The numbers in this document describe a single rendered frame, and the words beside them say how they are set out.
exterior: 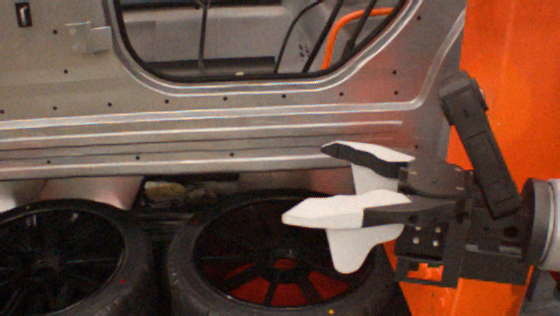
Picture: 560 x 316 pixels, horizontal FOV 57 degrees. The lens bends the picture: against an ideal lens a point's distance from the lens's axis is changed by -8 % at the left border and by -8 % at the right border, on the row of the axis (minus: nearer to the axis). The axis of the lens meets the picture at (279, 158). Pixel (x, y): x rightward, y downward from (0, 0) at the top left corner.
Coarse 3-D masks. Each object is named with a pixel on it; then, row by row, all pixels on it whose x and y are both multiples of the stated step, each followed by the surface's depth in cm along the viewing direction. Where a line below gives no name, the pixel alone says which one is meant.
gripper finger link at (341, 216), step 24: (384, 192) 41; (288, 216) 39; (312, 216) 39; (336, 216) 38; (360, 216) 38; (336, 240) 40; (360, 240) 40; (384, 240) 41; (336, 264) 41; (360, 264) 41
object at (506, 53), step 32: (480, 0) 84; (512, 0) 74; (544, 0) 75; (480, 32) 85; (512, 32) 76; (544, 32) 77; (480, 64) 87; (512, 64) 79; (544, 64) 79; (512, 96) 82; (544, 96) 82; (512, 128) 84; (544, 128) 85; (448, 160) 103; (512, 160) 87; (544, 160) 88; (448, 288) 105; (480, 288) 101; (512, 288) 102
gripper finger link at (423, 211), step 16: (368, 208) 38; (384, 208) 38; (400, 208) 38; (416, 208) 39; (432, 208) 39; (448, 208) 40; (368, 224) 39; (384, 224) 39; (416, 224) 39; (432, 224) 39
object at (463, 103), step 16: (448, 80) 40; (464, 80) 39; (448, 96) 39; (464, 96) 39; (480, 96) 39; (448, 112) 39; (464, 112) 39; (480, 112) 39; (464, 128) 39; (480, 128) 39; (464, 144) 40; (480, 144) 39; (496, 144) 39; (480, 160) 40; (496, 160) 39; (480, 176) 40; (496, 176) 40; (512, 176) 44; (496, 192) 40; (512, 192) 40; (496, 208) 41; (512, 208) 40
